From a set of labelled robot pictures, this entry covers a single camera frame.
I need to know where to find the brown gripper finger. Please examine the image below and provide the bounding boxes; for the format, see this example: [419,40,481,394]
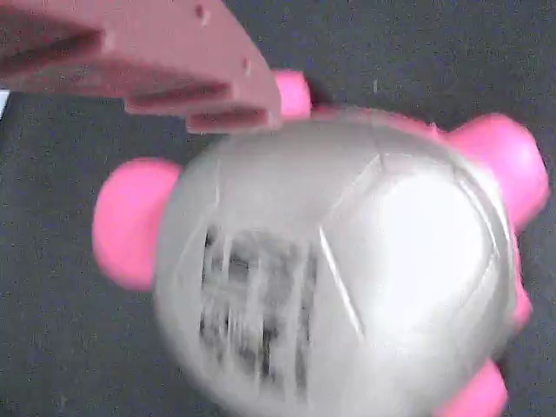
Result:
[0,0,284,135]

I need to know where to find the gold shell red turtle toy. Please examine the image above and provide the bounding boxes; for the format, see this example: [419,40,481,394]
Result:
[91,69,551,417]

